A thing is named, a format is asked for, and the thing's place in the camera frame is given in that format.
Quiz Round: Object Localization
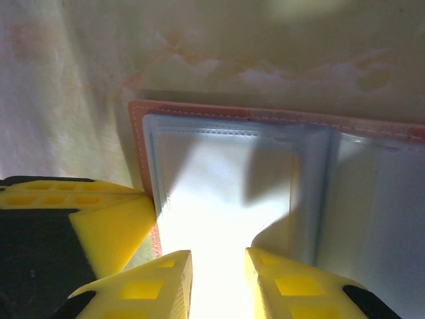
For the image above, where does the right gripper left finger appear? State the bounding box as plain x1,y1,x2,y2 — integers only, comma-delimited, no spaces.
57,249,194,319

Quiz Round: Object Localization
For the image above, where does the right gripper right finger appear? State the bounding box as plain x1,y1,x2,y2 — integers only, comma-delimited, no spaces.
244,247,403,319

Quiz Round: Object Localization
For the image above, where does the brown leather card holder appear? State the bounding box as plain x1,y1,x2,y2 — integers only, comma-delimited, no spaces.
127,98,425,319

